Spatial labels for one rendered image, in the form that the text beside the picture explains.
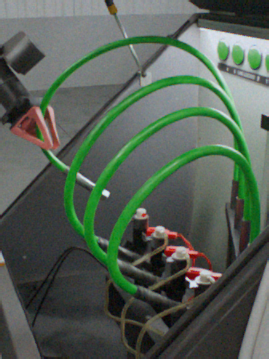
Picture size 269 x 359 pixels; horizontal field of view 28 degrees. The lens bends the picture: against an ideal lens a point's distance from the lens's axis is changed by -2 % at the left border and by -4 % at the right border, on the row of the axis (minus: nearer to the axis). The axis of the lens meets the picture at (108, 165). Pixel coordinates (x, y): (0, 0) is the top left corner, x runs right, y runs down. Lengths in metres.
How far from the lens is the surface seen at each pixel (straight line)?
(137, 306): 0.99
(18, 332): 0.99
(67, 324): 1.20
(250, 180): 0.77
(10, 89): 1.06
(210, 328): 0.71
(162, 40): 0.99
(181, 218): 1.43
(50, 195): 1.27
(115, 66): 7.87
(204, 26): 1.24
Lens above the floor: 1.53
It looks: 19 degrees down
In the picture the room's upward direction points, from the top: straight up
